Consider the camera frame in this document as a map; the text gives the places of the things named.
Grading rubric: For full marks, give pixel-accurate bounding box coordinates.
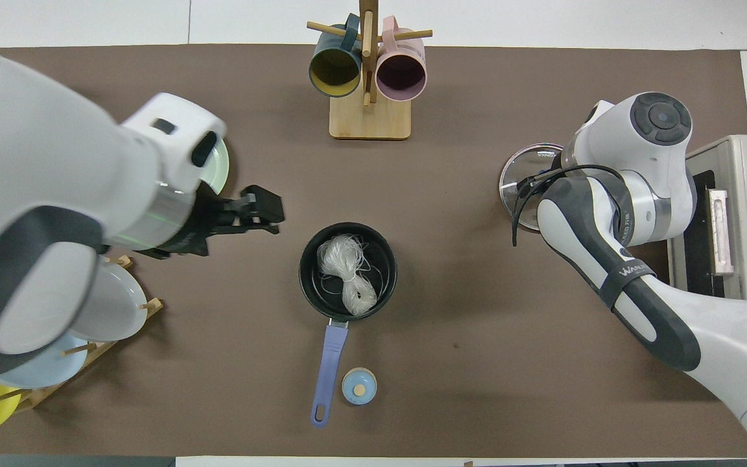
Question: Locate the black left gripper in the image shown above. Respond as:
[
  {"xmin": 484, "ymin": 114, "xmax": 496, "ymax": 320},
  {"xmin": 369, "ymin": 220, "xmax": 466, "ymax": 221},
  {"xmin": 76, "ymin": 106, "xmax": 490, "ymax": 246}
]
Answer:
[{"xmin": 207, "ymin": 185, "xmax": 285, "ymax": 237}]

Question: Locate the white vermicelli bundle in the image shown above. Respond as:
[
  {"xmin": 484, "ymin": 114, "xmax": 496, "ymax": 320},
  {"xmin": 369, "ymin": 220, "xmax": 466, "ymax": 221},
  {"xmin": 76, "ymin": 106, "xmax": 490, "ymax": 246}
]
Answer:
[{"xmin": 317, "ymin": 235, "xmax": 381, "ymax": 317}]

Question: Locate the glass lid blue knob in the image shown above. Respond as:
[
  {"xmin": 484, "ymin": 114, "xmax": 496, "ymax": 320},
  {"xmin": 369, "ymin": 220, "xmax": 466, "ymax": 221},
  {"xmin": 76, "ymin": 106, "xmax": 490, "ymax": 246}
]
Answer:
[{"xmin": 498, "ymin": 143, "xmax": 566, "ymax": 233}]

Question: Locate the green plate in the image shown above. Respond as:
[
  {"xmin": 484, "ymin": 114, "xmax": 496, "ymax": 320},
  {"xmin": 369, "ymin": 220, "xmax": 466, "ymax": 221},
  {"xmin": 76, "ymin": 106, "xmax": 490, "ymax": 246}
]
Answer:
[{"xmin": 202, "ymin": 136, "xmax": 231, "ymax": 195}]

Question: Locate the grey plate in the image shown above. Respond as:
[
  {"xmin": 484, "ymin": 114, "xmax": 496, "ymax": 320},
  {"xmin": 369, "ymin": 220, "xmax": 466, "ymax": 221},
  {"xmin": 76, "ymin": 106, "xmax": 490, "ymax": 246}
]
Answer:
[{"xmin": 69, "ymin": 259, "xmax": 148, "ymax": 342}]

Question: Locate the light blue plate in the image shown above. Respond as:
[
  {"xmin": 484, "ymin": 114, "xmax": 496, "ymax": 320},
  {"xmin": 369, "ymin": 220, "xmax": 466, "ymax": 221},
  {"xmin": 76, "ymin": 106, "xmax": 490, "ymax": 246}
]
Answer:
[{"xmin": 0, "ymin": 334, "xmax": 89, "ymax": 389}]

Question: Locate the wooden plate rack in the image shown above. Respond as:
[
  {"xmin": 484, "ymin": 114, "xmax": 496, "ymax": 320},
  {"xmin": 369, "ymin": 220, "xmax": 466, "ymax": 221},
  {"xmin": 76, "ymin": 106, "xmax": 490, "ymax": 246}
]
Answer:
[{"xmin": 0, "ymin": 255, "xmax": 165, "ymax": 411}]

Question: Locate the wooden mug tree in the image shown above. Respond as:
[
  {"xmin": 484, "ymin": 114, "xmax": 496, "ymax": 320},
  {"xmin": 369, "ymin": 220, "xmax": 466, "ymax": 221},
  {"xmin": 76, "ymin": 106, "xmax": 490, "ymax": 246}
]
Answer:
[{"xmin": 307, "ymin": 0, "xmax": 433, "ymax": 141}]

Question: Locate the dark teal mug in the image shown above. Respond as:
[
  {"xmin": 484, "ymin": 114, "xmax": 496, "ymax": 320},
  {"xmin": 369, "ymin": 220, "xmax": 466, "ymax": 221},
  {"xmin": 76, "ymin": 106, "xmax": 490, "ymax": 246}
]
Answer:
[{"xmin": 309, "ymin": 14, "xmax": 363, "ymax": 99}]

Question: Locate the small blue jar wooden knob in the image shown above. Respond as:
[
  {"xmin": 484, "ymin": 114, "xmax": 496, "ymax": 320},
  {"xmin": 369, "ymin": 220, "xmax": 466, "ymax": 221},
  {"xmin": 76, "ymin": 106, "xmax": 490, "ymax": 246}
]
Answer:
[{"xmin": 342, "ymin": 367, "xmax": 378, "ymax": 406}]

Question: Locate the pink mug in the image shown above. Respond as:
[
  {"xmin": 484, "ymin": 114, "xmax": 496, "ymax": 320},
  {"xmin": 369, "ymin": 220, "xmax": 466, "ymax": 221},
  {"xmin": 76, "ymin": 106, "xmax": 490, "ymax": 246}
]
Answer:
[{"xmin": 375, "ymin": 16, "xmax": 427, "ymax": 102}]

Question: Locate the brown table mat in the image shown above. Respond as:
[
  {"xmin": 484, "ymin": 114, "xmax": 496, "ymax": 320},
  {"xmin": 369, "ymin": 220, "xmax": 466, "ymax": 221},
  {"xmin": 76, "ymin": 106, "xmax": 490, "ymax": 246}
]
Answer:
[{"xmin": 0, "ymin": 44, "xmax": 747, "ymax": 458}]

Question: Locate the black pot purple handle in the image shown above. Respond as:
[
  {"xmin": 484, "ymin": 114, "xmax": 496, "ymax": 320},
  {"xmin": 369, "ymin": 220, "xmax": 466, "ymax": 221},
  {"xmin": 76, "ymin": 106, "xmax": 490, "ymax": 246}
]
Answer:
[{"xmin": 298, "ymin": 222, "xmax": 398, "ymax": 429}]

